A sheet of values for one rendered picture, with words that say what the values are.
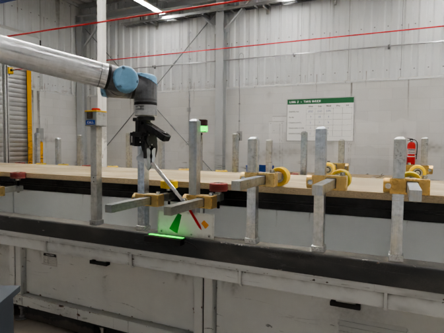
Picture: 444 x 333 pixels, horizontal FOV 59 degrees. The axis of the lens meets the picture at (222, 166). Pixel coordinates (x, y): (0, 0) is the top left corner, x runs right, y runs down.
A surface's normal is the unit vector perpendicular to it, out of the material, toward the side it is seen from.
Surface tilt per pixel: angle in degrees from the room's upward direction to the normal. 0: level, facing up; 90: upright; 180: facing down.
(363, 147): 90
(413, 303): 90
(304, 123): 90
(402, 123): 90
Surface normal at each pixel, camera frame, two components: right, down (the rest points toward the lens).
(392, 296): -0.41, 0.04
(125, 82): 0.53, 0.07
